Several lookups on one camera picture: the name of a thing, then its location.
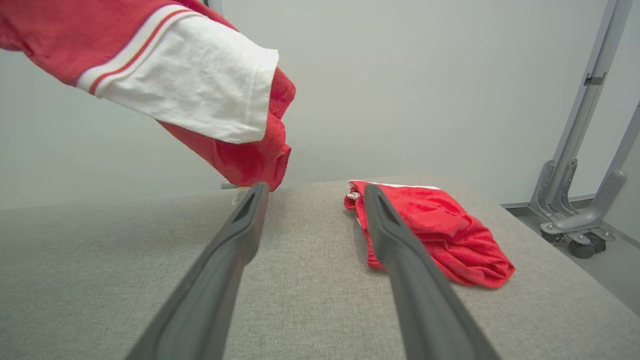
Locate black caster wheel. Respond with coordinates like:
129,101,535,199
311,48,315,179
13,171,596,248
568,232,607,259

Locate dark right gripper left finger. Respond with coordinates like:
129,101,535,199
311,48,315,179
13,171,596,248
125,182,271,360

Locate red white basketball shorts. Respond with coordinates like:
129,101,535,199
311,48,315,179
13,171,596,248
344,180,516,290

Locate grey metal stand leg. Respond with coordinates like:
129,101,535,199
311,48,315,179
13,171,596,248
540,102,640,236
529,0,633,223

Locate red basketball jersey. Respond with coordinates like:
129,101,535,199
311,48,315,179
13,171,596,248
0,0,297,192

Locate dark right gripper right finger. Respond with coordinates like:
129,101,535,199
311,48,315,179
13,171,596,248
363,183,501,360

